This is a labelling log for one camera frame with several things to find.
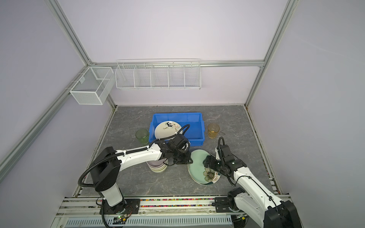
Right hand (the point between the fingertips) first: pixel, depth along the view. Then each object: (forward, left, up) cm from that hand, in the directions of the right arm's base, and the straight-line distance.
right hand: (209, 164), depth 84 cm
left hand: (-2, +10, +4) cm, 11 cm away
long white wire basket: (+61, +33, +23) cm, 73 cm away
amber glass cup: (+28, -6, -2) cm, 29 cm away
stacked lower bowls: (-5, +29, +5) cm, 30 cm away
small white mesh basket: (+50, +81, +21) cm, 97 cm away
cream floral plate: (+28, +29, -2) cm, 40 cm away
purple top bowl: (-2, +30, +7) cm, 31 cm away
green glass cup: (+24, +46, -2) cm, 52 cm away
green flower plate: (-4, +8, +1) cm, 9 cm away
